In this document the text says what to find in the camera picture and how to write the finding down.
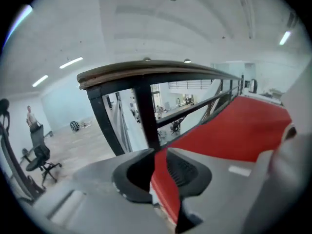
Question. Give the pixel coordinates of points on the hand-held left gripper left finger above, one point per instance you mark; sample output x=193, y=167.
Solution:
x=122, y=169

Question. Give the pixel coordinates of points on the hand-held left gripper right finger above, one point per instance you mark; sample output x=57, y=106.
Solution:
x=207, y=184

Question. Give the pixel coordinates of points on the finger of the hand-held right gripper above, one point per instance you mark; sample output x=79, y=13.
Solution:
x=301, y=106

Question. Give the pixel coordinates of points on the red cloth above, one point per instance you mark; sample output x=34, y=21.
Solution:
x=231, y=130

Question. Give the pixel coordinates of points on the white table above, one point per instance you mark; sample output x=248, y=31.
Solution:
x=268, y=95

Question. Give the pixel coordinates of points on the black white striped bag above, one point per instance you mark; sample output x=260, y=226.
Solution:
x=74, y=126

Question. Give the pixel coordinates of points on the ceiling light strip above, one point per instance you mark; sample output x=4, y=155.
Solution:
x=71, y=62
x=285, y=38
x=40, y=81

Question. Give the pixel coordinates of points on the black office chair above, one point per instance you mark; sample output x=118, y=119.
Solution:
x=39, y=150

